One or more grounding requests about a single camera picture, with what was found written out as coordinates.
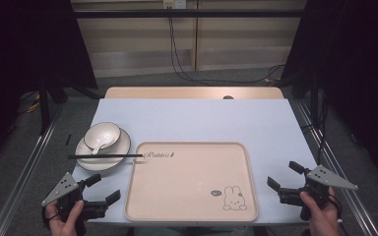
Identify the aluminium floor rail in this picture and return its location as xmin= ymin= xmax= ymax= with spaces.
xmin=0 ymin=103 xmax=65 ymax=236
xmin=294 ymin=97 xmax=378 ymax=236

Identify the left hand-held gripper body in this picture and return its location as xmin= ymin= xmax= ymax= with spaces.
xmin=41 ymin=171 xmax=108 ymax=236

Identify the yellow cable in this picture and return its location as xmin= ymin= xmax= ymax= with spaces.
xmin=25 ymin=100 xmax=42 ymax=115

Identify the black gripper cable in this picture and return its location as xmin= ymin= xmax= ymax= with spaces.
xmin=327 ymin=193 xmax=345 ymax=224

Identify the white table mat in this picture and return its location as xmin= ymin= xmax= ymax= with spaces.
xmin=71 ymin=97 xmax=319 ymax=227

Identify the white bowl with dark rim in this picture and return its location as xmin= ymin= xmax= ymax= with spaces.
xmin=83 ymin=121 xmax=122 ymax=150

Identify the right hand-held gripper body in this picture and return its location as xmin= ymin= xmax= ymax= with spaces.
xmin=277 ymin=164 xmax=359 ymax=222

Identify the white ceramic spoon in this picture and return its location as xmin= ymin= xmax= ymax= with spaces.
xmin=91 ymin=135 xmax=115 ymax=155

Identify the black chopstick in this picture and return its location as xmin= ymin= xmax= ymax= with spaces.
xmin=67 ymin=153 xmax=144 ymax=159
xmin=67 ymin=154 xmax=139 ymax=160

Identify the black horizontal bar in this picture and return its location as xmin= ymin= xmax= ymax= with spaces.
xmin=73 ymin=9 xmax=307 ymax=19

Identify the black curtain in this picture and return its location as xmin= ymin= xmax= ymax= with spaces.
xmin=0 ymin=0 xmax=98 ymax=171
xmin=280 ymin=0 xmax=378 ymax=190

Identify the white wall socket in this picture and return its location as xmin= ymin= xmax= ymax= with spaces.
xmin=162 ymin=0 xmax=187 ymax=10

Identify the black hanging cable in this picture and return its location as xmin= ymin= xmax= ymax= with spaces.
xmin=167 ymin=17 xmax=287 ymax=85

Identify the person's right hand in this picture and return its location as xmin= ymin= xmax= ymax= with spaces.
xmin=299 ymin=186 xmax=342 ymax=236

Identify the beige tray with rabbit print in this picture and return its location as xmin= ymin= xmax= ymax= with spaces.
xmin=124 ymin=141 xmax=260 ymax=223

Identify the person's left hand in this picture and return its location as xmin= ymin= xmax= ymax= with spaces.
xmin=44 ymin=200 xmax=86 ymax=236

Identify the white plate with dark rim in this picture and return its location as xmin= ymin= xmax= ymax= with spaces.
xmin=74 ymin=127 xmax=132 ymax=172

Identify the black stand cable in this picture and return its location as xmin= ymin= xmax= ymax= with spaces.
xmin=300 ymin=96 xmax=331 ymax=165

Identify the black metal stand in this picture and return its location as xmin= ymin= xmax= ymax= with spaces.
xmin=37 ymin=73 xmax=67 ymax=136
xmin=309 ymin=70 xmax=321 ymax=127

